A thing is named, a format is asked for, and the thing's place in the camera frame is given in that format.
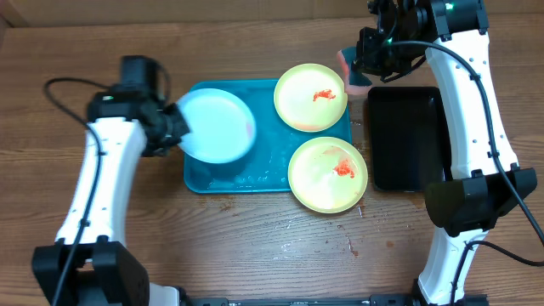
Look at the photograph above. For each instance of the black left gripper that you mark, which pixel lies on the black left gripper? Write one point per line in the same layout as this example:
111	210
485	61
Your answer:
181	129

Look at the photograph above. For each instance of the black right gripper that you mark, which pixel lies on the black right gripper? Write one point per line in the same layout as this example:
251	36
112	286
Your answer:
369	61

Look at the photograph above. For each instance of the light blue plate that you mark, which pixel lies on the light blue plate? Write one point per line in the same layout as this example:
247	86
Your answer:
222	127

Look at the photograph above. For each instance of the pink green sponge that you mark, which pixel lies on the pink green sponge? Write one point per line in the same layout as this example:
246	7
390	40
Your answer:
355	83

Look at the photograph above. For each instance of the yellow plate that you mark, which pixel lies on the yellow plate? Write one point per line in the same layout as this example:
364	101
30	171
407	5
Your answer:
327	175
310	97

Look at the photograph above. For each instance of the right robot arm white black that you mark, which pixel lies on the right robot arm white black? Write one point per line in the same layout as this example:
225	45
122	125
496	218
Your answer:
486	179

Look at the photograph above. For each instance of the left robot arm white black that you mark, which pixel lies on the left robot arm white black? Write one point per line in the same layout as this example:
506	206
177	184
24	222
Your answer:
89	263

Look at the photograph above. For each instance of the teal plastic tray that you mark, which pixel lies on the teal plastic tray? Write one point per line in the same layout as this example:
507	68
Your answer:
265	167

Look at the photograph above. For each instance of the black tray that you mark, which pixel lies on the black tray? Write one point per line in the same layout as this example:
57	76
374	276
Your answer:
410	144

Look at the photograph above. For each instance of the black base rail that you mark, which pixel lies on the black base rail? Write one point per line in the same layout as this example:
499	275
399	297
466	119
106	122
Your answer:
297	301

